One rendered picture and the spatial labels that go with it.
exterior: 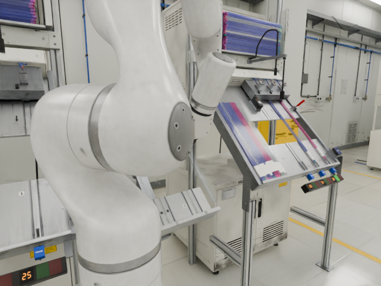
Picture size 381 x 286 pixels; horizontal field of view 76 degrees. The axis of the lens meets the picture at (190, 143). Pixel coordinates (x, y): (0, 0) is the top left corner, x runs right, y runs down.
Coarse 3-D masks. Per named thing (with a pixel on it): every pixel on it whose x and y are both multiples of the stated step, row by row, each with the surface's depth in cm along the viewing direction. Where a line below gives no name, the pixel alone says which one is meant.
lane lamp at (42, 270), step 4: (40, 264) 65; (44, 264) 65; (48, 264) 66; (36, 268) 64; (40, 268) 64; (44, 268) 65; (48, 268) 65; (36, 272) 64; (40, 272) 64; (44, 272) 64; (48, 272) 65; (36, 276) 63; (40, 276) 63; (44, 276) 64
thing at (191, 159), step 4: (188, 156) 80; (192, 156) 80; (192, 160) 79; (192, 164) 79; (196, 164) 79; (196, 168) 78; (196, 172) 78; (200, 172) 77; (200, 176) 76; (200, 180) 76; (204, 180) 76; (204, 184) 75; (208, 184) 75; (208, 188) 74; (208, 192) 74; (212, 192) 74; (212, 196) 73; (212, 200) 73; (216, 200) 73
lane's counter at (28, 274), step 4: (28, 268) 63; (32, 268) 64; (20, 272) 62; (24, 272) 63; (28, 272) 63; (32, 272) 63; (20, 276) 62; (24, 276) 62; (28, 276) 63; (32, 276) 63; (20, 280) 61; (24, 280) 62; (28, 280) 62; (32, 280) 62
